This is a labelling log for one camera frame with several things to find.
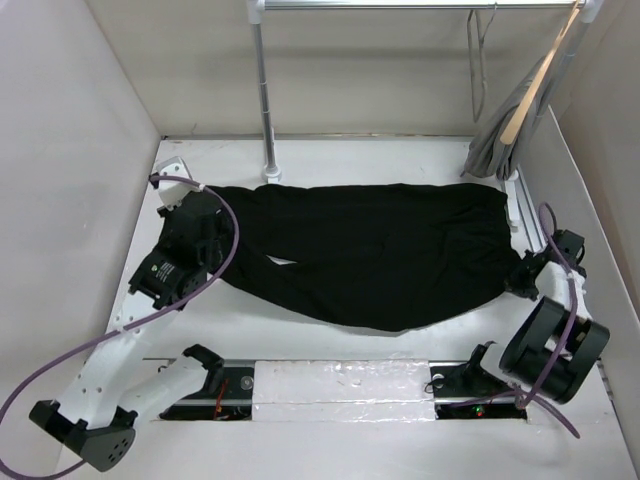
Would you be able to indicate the black trousers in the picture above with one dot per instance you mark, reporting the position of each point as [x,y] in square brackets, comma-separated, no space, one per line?
[384,257]

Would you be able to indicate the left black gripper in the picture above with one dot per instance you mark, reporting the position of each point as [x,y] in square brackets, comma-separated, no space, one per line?
[164,212]

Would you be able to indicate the grey hanging garment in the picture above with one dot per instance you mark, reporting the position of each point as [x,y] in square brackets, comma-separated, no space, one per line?
[487,155]

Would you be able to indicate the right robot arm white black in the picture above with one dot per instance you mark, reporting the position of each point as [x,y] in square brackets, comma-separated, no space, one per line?
[557,345]

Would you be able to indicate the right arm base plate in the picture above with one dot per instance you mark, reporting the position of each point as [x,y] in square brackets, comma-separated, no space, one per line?
[464,392]

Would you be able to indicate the silver clothes rack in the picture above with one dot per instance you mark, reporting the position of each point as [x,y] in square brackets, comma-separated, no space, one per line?
[588,11]

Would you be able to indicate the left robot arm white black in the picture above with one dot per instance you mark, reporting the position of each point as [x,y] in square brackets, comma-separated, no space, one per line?
[97,416]

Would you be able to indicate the wooden hanger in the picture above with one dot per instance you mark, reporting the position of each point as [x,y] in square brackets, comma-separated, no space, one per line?
[512,129]

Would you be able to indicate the grey wire hanger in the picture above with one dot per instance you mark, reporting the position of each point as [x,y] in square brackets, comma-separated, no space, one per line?
[476,32]

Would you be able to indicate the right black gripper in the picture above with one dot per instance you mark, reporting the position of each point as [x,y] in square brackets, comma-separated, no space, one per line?
[513,283]

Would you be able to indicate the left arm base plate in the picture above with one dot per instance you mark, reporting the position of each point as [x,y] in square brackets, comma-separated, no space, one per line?
[229,398]

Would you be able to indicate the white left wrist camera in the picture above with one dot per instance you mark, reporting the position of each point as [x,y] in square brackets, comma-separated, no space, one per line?
[174,181]

